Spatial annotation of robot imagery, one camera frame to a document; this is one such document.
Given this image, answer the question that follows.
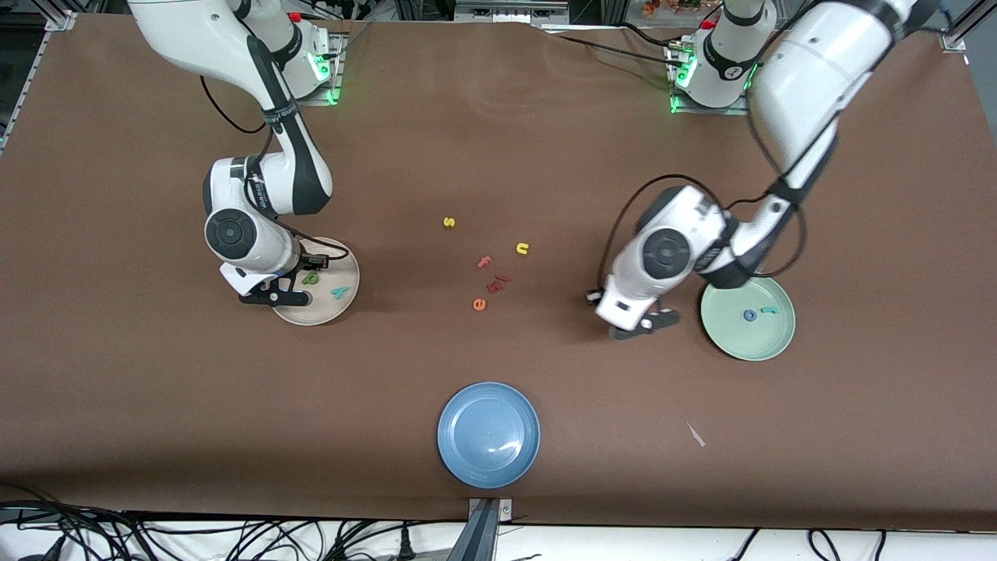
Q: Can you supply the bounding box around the pale green round plate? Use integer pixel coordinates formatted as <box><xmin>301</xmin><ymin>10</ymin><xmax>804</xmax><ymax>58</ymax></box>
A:
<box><xmin>699</xmin><ymin>274</ymin><xmax>797</xmax><ymax>362</ymax></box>

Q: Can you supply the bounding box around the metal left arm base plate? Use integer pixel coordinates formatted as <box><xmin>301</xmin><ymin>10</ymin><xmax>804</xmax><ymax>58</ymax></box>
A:
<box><xmin>668</xmin><ymin>43</ymin><xmax>752</xmax><ymax>116</ymax></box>

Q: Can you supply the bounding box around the black floor cable bundle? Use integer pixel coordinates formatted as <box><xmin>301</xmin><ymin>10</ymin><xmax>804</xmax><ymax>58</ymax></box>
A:
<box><xmin>0</xmin><ymin>483</ymin><xmax>468</xmax><ymax>561</ymax></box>

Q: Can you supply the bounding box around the beige brown round plate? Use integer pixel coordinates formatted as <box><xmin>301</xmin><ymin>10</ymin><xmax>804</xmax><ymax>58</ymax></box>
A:
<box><xmin>269</xmin><ymin>237</ymin><xmax>361</xmax><ymax>326</ymax></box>

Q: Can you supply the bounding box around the black cable across table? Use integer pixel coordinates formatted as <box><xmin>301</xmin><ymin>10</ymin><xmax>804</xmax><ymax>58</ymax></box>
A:
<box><xmin>537</xmin><ymin>23</ymin><xmax>678</xmax><ymax>67</ymax></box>

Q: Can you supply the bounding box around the brown table cover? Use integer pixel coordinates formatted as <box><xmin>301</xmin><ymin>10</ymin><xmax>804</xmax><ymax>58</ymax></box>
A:
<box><xmin>0</xmin><ymin>14</ymin><xmax>997</xmax><ymax>532</ymax></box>

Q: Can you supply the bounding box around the aluminium camera mount post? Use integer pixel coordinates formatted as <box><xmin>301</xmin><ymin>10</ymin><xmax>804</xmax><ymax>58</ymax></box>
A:
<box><xmin>448</xmin><ymin>497</ymin><xmax>515</xmax><ymax>561</ymax></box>

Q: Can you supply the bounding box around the blue round plate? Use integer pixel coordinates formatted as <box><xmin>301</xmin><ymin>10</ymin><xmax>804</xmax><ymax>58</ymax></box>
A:
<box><xmin>436</xmin><ymin>381</ymin><xmax>541</xmax><ymax>490</ymax></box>

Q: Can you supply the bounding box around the grey metal box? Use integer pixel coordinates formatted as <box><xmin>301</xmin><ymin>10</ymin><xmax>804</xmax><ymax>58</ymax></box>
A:
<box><xmin>454</xmin><ymin>0</ymin><xmax>571</xmax><ymax>24</ymax></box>

